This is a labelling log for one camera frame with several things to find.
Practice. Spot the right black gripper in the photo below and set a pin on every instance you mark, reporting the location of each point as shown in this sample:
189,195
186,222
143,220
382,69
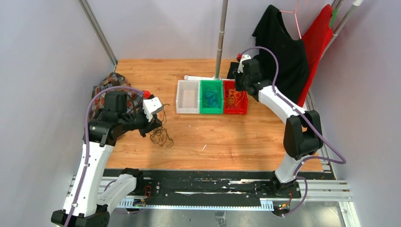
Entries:
238,87

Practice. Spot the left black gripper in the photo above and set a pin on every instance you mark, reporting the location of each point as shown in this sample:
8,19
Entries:
150,126

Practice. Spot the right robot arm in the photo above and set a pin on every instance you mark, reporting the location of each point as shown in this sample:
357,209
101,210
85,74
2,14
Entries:
302,127

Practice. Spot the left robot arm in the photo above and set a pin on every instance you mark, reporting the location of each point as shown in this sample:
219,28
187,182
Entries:
85,206

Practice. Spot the red plastic bin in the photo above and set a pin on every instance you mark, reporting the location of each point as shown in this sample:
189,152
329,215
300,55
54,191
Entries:
235,102

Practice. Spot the green plastic bin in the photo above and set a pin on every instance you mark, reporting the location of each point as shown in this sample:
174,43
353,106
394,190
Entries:
211,97

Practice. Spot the white plastic bin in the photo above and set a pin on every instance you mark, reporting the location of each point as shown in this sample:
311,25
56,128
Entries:
188,97

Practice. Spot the plaid flannel shirt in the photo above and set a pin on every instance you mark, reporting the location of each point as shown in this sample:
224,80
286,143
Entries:
134,98

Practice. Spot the white stand base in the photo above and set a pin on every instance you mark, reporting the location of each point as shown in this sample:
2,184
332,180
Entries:
188,77

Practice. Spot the black t-shirt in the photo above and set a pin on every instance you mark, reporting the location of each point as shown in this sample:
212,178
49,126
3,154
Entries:
291,55

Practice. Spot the metal stand pole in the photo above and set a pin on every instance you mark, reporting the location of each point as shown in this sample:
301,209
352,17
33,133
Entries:
221,39

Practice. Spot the red garment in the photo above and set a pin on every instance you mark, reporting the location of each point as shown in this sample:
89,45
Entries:
316,40

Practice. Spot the pink clothes hanger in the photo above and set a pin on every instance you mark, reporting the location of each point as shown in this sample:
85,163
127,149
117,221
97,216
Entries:
294,12

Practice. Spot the green clothes hanger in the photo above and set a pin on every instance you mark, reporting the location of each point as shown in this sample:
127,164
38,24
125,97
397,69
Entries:
333,17

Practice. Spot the white garment rack pole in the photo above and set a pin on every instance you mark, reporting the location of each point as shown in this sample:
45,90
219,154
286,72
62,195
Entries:
337,4

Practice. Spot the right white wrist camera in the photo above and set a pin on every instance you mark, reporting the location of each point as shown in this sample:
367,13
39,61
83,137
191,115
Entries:
241,58

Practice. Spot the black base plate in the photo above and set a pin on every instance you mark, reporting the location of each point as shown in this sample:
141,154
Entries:
212,188

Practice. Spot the aluminium frame rail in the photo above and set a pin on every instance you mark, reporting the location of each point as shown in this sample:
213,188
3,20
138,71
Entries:
311,190

